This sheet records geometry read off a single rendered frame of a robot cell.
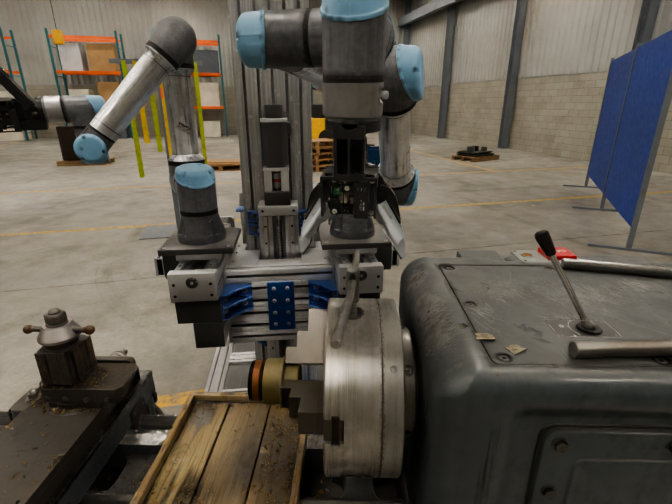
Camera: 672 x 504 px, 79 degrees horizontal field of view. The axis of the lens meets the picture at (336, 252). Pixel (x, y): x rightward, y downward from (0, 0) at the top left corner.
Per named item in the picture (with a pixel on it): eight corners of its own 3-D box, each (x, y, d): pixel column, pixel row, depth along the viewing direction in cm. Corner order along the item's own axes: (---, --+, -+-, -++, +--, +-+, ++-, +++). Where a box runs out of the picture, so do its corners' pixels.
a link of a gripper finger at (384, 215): (401, 273, 56) (363, 220, 53) (400, 255, 61) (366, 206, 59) (421, 262, 55) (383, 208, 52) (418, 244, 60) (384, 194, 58)
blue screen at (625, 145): (562, 185, 831) (587, 58, 751) (608, 188, 801) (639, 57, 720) (588, 246, 478) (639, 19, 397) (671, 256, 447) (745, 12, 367)
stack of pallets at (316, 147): (327, 166, 1090) (326, 138, 1065) (341, 170, 1017) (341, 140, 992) (282, 169, 1039) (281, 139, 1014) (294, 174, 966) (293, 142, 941)
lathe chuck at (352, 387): (369, 386, 98) (373, 269, 84) (377, 520, 69) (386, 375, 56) (331, 385, 98) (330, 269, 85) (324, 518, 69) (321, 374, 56)
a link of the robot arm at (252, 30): (319, 52, 100) (228, -13, 54) (363, 51, 98) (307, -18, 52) (319, 102, 104) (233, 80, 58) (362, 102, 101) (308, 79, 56)
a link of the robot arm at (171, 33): (211, 34, 112) (102, 175, 110) (204, 39, 121) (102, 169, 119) (175, -2, 106) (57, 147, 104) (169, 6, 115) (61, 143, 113)
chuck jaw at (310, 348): (344, 366, 80) (344, 306, 84) (344, 363, 76) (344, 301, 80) (288, 365, 81) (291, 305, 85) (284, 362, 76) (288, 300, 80)
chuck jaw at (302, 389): (343, 377, 73) (343, 414, 62) (343, 402, 74) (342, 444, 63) (282, 376, 74) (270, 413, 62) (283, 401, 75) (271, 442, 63)
